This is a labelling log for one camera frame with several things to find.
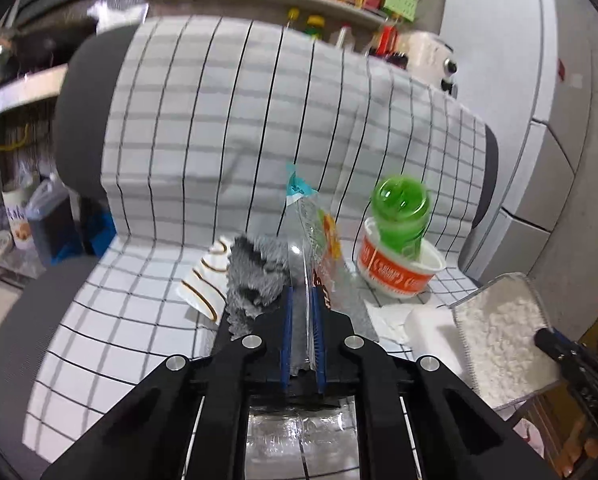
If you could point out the clear plastic snack wrapper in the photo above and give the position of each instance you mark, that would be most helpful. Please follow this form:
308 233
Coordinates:
304 240

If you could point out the white side shelf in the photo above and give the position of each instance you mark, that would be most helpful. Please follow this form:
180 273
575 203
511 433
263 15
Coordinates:
19 92

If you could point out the slim yellow-capped bottle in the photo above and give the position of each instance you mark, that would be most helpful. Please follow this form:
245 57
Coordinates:
292 17

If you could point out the white foam block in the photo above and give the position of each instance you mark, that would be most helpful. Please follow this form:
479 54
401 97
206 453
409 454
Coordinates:
434 335

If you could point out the green plastic bottle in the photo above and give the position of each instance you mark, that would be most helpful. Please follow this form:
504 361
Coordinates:
400 220

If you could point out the dark jug with blue lid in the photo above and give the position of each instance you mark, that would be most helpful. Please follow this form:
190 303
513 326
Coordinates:
54 225

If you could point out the red sauce bottle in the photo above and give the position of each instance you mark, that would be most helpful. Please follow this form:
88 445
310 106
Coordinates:
386 42

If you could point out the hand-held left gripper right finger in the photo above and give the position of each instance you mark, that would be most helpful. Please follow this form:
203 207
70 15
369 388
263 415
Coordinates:
319 335

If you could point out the white red-capped bottle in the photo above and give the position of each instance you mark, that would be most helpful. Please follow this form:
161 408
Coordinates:
345 37

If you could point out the wide yellow-capped bottle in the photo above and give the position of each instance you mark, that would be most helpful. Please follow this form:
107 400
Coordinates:
315 27

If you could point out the blue plastic crate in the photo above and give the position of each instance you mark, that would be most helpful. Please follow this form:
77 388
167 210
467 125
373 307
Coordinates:
101 235

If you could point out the white refrigerator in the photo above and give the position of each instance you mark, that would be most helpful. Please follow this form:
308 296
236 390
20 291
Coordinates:
519 60

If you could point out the white paper tissue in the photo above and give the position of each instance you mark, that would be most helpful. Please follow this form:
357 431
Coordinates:
385 318

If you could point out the orange and white paper cup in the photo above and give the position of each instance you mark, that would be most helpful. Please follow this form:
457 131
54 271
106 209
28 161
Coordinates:
394 276

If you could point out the white printed canister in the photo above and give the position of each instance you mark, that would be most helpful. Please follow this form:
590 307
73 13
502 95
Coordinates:
18 215

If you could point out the white black-checked cloth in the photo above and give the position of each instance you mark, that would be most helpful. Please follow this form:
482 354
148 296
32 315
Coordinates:
204 110

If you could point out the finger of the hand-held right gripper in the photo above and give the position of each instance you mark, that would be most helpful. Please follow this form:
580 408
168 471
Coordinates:
559 347

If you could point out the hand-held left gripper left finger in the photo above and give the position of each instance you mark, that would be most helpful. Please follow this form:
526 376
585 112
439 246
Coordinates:
287 330

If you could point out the green utensil basket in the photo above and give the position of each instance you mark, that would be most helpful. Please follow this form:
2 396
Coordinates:
401 0

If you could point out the white rice cooker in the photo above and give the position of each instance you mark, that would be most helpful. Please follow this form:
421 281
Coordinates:
425 55

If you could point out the grey fabric chair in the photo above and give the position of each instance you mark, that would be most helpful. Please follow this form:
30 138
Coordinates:
84 85

